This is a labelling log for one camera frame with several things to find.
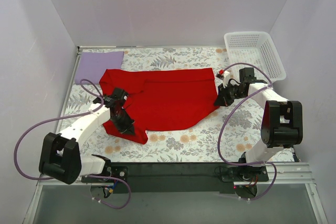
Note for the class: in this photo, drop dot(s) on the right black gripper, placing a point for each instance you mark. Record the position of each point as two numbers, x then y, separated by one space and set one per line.
226 95

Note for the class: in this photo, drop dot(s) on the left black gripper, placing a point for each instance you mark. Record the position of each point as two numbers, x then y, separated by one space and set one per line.
121 118

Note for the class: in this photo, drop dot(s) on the red t shirt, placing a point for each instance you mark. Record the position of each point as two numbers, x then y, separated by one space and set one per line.
161 100

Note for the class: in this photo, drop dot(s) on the white plastic basket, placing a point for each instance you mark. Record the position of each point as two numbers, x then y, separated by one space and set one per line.
256 48

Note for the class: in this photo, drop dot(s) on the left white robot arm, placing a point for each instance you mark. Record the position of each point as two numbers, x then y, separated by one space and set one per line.
60 155

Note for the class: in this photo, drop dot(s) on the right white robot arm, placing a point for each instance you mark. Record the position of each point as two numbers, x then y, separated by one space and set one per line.
282 123

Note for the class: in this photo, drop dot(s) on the folded purple t shirt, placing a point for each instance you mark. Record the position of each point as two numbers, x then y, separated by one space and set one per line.
92 65

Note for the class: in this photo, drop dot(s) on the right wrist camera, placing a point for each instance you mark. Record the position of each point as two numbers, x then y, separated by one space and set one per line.
225 76

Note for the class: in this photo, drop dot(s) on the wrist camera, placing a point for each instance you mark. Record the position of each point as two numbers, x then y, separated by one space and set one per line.
225 76
124 97

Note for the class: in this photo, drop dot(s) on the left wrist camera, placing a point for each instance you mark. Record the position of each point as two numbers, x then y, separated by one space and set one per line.
124 97

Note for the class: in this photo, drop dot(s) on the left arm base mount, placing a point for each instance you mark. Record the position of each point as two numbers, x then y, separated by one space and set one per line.
115 172

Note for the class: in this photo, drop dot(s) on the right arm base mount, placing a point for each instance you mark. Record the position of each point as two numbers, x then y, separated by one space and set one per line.
243 178

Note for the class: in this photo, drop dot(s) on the aluminium frame rail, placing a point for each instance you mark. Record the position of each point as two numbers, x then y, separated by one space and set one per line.
293 198

